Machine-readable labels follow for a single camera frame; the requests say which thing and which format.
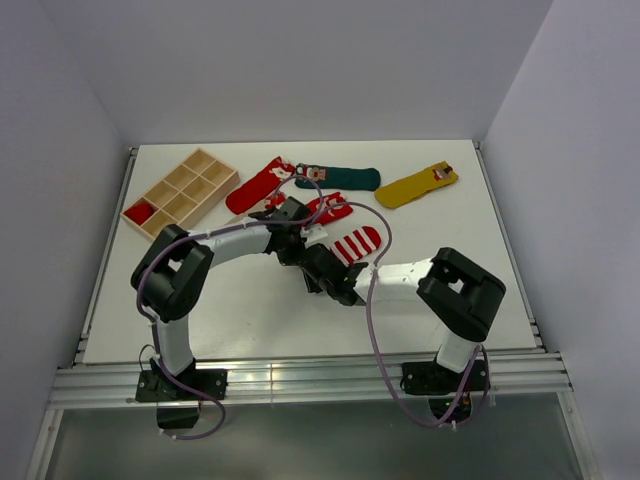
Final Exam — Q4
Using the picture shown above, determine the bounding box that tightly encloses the red white striped sock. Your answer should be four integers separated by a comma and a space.
329, 226, 382, 266

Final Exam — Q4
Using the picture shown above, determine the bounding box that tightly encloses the wooden compartment tray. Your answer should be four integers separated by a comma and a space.
121, 148, 240, 240

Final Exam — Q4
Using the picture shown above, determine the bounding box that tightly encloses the red sock with santa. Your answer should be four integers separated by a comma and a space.
124, 201, 155, 226

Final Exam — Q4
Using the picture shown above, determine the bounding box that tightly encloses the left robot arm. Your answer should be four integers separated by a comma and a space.
131, 197, 311, 399

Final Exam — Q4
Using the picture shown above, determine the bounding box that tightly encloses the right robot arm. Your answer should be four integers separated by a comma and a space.
297, 245, 506, 390

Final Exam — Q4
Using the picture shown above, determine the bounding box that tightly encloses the beige sock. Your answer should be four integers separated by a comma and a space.
225, 192, 287, 224

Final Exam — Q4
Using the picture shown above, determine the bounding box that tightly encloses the red sock upper left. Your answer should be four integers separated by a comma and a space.
225, 157, 296, 215

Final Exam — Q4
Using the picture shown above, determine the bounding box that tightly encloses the red sock centre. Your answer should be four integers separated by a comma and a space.
306, 192, 353, 226

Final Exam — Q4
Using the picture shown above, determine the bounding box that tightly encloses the dark green sock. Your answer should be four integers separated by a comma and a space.
294, 164, 381, 191

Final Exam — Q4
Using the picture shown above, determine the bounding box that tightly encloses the yellow sock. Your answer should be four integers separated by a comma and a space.
374, 162, 459, 209

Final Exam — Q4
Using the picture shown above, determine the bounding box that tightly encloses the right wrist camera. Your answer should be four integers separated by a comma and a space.
300, 225, 328, 247

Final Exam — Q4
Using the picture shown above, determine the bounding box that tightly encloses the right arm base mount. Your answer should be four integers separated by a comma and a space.
399, 360, 490, 425

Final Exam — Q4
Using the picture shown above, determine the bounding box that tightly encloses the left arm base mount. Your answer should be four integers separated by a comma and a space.
134, 362, 228, 433

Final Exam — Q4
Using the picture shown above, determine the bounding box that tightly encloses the aluminium front rail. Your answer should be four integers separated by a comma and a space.
46, 352, 573, 410

